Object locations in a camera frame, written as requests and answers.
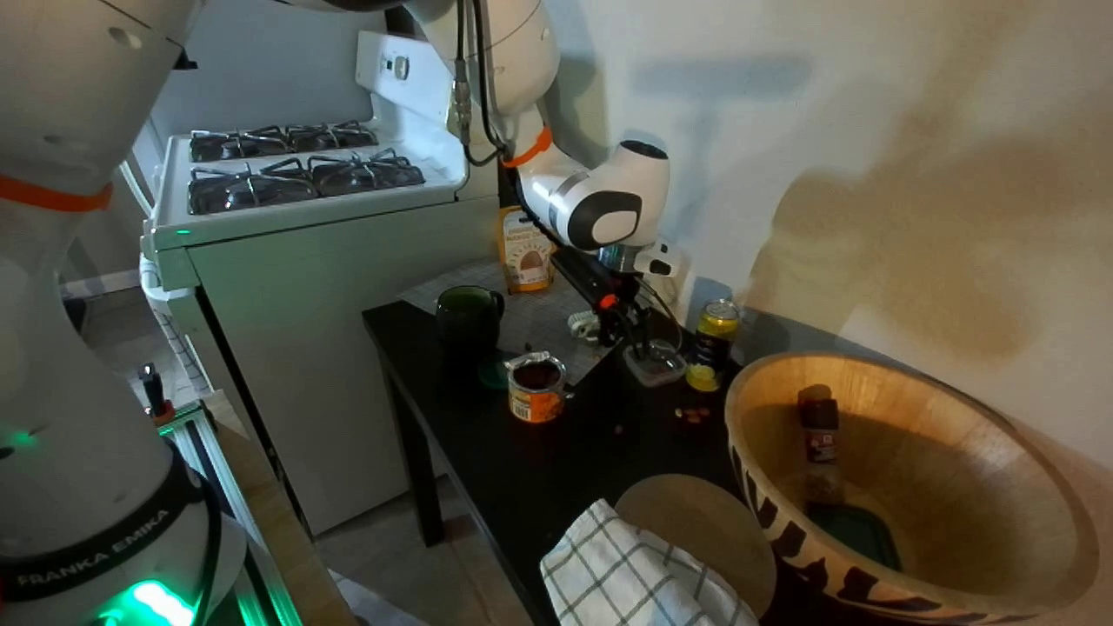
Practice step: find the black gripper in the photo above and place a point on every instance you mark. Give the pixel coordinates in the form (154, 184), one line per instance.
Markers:
(621, 297)

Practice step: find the white green scrub brush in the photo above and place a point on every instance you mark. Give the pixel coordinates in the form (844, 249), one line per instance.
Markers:
(590, 329)

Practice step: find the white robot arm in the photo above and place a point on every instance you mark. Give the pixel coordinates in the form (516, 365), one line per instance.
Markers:
(103, 518)

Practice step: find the yellow green bottle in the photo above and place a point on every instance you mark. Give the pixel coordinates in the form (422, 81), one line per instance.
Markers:
(712, 345)

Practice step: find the black side table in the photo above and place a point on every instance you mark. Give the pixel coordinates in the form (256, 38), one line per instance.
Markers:
(522, 485)

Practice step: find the small white orange cup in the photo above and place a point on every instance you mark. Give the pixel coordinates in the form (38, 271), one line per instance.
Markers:
(532, 386)

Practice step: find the yellow food pouch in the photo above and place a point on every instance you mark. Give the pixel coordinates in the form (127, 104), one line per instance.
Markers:
(522, 253)

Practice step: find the dark green mug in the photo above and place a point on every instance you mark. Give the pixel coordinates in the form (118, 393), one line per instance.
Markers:
(466, 323)

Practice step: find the spice bottle in bowl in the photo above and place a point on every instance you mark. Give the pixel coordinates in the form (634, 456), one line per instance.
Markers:
(818, 417)

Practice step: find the round cork coaster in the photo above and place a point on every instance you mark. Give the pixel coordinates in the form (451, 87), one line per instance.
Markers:
(708, 523)

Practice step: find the white checked dish towel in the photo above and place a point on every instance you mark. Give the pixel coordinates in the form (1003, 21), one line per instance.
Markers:
(607, 570)

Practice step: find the wooden zebra pattern bowl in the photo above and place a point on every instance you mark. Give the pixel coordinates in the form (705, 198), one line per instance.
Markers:
(948, 516)

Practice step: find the white gas stove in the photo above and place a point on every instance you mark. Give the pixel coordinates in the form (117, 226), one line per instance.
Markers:
(272, 241)

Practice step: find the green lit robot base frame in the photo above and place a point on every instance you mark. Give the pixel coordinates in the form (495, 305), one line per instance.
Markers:
(270, 570)

